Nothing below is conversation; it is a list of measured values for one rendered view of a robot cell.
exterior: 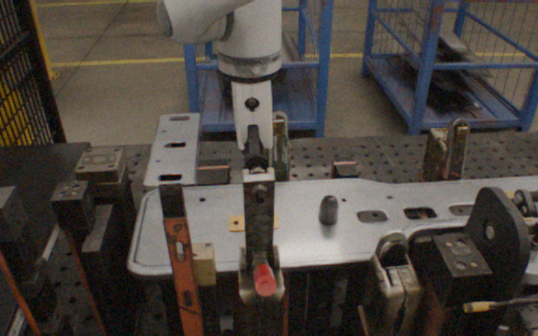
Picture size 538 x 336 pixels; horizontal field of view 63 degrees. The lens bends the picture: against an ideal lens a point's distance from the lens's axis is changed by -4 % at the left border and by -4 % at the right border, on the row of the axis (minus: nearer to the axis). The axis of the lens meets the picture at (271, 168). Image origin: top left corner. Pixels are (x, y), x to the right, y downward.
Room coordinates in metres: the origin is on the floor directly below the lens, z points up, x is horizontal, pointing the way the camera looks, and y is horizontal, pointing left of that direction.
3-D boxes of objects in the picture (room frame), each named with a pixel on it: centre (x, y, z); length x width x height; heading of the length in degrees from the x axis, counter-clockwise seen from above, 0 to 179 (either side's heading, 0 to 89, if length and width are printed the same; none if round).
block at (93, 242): (0.57, 0.29, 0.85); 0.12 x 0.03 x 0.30; 5
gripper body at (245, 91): (0.58, 0.03, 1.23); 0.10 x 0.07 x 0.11; 5
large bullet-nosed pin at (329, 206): (0.59, -0.10, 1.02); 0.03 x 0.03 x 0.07
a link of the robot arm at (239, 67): (0.58, 0.03, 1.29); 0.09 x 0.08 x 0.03; 5
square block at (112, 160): (0.69, 0.31, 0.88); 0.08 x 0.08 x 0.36; 5
